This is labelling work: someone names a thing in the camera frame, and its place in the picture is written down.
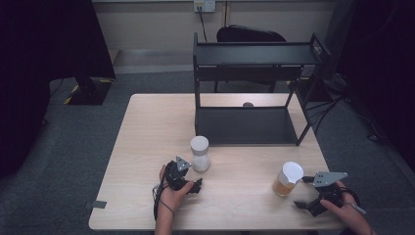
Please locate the glass jar of white powder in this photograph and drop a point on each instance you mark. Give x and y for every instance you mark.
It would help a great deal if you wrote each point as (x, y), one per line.
(200, 156)

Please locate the dark curtain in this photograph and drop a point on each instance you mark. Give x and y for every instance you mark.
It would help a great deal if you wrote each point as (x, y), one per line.
(39, 65)
(385, 58)

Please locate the grey tape piece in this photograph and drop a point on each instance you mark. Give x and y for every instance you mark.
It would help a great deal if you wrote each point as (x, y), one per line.
(98, 204)

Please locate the person's left hand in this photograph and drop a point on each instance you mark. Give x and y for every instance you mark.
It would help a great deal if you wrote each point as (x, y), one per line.
(171, 199)

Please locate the black stand base yellow stripes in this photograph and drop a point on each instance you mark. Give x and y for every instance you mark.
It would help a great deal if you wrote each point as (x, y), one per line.
(89, 93)

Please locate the glass jar of orange powder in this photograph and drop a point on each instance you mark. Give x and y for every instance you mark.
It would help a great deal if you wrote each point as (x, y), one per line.
(287, 182)

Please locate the black chair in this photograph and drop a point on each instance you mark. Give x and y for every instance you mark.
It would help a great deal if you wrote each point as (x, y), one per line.
(248, 34)

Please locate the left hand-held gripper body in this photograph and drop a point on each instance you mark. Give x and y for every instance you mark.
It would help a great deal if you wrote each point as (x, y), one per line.
(177, 178)

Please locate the tan vertical wall trim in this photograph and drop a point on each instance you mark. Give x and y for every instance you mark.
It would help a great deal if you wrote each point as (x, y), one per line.
(226, 13)

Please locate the white wall outlet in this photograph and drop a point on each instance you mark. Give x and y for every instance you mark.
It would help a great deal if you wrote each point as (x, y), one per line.
(205, 5)

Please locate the black metal shelf rack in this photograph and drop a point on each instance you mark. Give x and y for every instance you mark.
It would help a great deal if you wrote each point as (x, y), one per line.
(248, 125)

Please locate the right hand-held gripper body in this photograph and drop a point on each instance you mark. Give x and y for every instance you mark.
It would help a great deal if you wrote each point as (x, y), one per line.
(328, 196)

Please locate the small round grey disc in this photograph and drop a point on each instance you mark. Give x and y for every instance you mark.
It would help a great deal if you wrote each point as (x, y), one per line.
(248, 104)

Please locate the person's right hand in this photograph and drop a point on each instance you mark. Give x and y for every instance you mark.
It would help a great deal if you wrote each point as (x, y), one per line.
(350, 212)

